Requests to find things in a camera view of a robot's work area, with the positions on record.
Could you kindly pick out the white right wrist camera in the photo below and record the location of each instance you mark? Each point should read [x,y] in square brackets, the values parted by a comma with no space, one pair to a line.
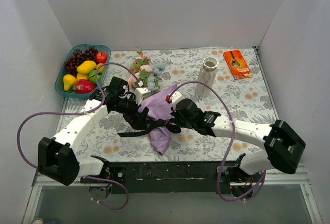
[175,97]

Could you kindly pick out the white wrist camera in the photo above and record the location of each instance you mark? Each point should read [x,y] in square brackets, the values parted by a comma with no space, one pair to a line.
[175,97]
[141,93]

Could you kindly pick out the artificial flower bunch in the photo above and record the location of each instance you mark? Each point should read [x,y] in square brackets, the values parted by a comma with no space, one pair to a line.
[148,72]

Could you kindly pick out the dark red grape bunch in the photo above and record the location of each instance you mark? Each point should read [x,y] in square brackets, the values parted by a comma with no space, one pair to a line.
[78,58]

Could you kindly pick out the yellow pear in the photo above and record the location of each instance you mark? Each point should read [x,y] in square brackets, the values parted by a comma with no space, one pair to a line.
[68,81]

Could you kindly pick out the yellow mango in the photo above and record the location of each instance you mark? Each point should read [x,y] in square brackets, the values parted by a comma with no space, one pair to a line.
[86,67]

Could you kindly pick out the purple paper bouquet wrap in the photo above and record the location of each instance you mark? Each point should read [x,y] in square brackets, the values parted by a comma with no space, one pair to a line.
[159,108]

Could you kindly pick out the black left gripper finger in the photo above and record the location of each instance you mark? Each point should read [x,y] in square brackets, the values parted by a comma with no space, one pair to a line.
[130,118]
[139,119]

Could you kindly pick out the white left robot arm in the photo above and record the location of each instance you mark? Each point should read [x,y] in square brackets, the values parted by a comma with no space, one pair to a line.
[57,157]

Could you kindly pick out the green striped fruit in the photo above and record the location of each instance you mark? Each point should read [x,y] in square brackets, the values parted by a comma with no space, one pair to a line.
[95,76]

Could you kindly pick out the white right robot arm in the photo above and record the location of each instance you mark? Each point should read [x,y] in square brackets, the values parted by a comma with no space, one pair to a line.
[280,146]

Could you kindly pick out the teal plastic fruit basket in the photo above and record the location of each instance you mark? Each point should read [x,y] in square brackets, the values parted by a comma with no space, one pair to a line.
[59,84]

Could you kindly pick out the yellow lemon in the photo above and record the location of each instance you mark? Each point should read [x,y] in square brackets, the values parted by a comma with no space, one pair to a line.
[81,76]

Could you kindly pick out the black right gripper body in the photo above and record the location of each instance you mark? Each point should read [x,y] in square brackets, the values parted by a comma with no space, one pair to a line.
[174,120]

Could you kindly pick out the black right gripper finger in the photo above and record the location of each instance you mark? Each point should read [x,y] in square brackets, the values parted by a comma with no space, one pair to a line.
[173,112]
[173,128]

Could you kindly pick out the white ribbed ceramic vase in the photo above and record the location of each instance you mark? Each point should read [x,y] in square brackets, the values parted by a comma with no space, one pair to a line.
[207,76]

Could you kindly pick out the red apple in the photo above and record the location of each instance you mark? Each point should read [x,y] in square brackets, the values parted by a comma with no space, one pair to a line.
[101,57]

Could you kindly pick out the black ribbon gold lettering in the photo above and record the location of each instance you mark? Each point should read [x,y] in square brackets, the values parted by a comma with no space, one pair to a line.
[152,124]

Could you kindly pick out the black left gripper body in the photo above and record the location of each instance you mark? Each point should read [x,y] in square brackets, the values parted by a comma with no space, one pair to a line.
[139,120]

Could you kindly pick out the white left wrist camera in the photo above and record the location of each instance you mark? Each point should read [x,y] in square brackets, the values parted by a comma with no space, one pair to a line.
[141,93]

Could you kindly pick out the aluminium frame rail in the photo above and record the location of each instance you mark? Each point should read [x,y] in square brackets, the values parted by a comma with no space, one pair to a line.
[283,199]

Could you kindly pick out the pink dragon fruit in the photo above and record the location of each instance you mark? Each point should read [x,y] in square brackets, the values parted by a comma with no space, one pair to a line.
[83,86]

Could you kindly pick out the orange product box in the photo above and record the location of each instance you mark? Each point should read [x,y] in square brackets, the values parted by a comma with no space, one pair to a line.
[237,64]

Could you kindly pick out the small orange fruit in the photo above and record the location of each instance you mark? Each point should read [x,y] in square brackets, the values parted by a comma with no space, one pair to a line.
[100,67]

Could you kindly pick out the floral tablecloth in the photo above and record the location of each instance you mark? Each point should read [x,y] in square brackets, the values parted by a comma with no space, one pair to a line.
[245,99]

